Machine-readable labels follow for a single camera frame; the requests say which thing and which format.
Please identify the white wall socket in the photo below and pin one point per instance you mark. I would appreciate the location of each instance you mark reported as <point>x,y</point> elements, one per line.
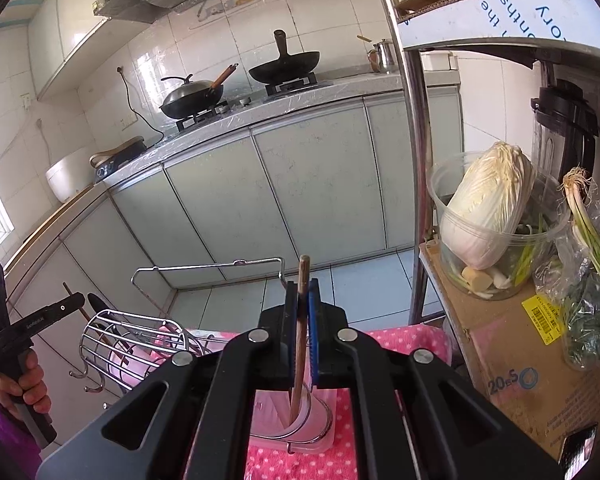
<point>128,122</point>
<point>26,101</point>

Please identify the grey kitchen base cabinets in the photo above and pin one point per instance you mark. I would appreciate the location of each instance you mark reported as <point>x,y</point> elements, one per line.
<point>305,185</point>

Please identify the pink polka dot cloth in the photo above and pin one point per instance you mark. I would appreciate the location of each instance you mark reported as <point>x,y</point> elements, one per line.
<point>405,337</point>

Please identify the gas stove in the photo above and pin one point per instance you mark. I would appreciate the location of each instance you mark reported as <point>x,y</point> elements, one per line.
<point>240,105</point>

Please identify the black electric cooker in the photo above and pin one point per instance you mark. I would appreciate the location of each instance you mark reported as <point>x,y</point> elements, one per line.
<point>120,157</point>

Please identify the black wok with lid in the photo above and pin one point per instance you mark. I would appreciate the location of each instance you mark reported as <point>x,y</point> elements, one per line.
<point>190,100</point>

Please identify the green onions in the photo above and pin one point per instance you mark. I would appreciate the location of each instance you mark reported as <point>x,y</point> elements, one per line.
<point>585,220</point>

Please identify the white wall cabinets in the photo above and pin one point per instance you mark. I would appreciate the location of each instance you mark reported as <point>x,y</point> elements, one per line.
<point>65,35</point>

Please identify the person's left hand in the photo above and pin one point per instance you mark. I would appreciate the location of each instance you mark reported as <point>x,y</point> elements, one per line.
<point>22,385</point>

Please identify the cardboard box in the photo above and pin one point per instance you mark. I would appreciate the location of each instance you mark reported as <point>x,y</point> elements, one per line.
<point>505,360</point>

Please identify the white rice cooker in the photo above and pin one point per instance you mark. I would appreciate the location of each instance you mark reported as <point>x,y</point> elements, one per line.
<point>70,180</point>

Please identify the metal storage shelf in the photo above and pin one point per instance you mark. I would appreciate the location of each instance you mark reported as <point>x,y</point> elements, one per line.
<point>412,110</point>

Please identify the black spoon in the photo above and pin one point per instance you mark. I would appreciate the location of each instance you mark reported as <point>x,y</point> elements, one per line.
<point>96,305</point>

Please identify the black blender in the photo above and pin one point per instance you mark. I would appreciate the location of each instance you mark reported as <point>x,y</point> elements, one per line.
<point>565,110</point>

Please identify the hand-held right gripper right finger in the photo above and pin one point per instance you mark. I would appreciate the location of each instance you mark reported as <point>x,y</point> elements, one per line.
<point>314,340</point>

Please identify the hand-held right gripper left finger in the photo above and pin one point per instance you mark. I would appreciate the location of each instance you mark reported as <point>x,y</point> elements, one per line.
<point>292,325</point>

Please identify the brown jar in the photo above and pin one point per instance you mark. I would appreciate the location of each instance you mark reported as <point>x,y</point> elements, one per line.
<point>373,62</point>

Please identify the napa cabbage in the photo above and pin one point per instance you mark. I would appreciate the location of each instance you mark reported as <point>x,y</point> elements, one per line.
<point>485,200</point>

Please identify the clear plastic tub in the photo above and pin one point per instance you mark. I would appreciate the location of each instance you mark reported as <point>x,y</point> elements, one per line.
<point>510,285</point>

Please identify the person's left forearm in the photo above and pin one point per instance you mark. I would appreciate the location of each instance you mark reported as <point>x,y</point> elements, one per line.
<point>5,440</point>

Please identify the wooden chopstick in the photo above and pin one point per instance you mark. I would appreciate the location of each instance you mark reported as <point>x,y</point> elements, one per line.
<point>69,290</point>
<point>304,270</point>

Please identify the plastic bag of greens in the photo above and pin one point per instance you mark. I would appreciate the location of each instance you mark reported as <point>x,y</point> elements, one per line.
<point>585,320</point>

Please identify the steel kettle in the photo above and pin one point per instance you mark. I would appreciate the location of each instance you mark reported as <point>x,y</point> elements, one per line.
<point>386,57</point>

